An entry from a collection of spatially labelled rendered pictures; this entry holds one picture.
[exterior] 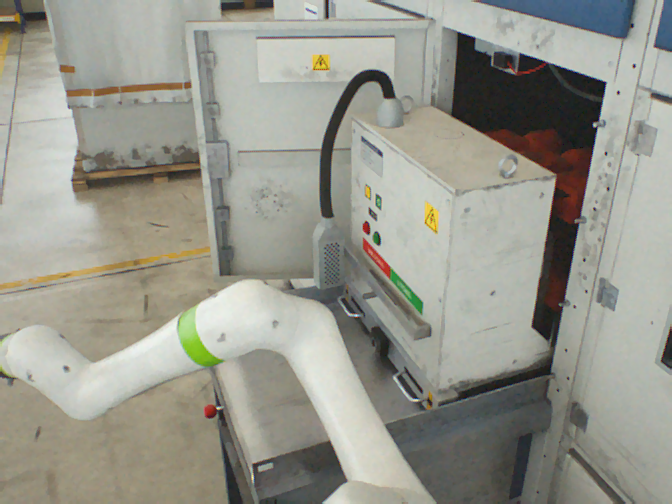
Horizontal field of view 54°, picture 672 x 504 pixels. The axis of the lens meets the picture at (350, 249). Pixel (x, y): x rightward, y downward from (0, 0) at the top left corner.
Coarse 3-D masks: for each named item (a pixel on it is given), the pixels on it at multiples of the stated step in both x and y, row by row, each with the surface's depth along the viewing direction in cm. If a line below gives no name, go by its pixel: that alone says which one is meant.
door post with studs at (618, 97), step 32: (640, 0) 105; (640, 32) 106; (608, 96) 115; (608, 128) 116; (608, 160) 117; (608, 192) 119; (576, 256) 131; (576, 288) 132; (576, 320) 134; (576, 352) 136; (544, 448) 153; (544, 480) 156
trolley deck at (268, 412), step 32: (352, 320) 176; (256, 352) 164; (352, 352) 164; (224, 384) 153; (256, 384) 153; (288, 384) 153; (384, 384) 154; (512, 384) 154; (224, 416) 152; (256, 416) 144; (288, 416) 144; (384, 416) 144; (512, 416) 144; (544, 416) 147; (256, 448) 136; (288, 448) 136; (416, 448) 136; (448, 448) 139; (480, 448) 143; (288, 480) 129; (320, 480) 128
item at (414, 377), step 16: (352, 288) 176; (352, 304) 177; (368, 304) 169; (368, 320) 168; (400, 352) 152; (400, 368) 153; (416, 368) 146; (416, 384) 147; (432, 400) 140; (448, 400) 138
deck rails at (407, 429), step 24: (312, 288) 179; (336, 288) 182; (528, 384) 145; (456, 408) 139; (480, 408) 142; (504, 408) 145; (408, 432) 137; (432, 432) 139; (288, 456) 126; (312, 456) 129; (336, 456) 131; (264, 480) 127
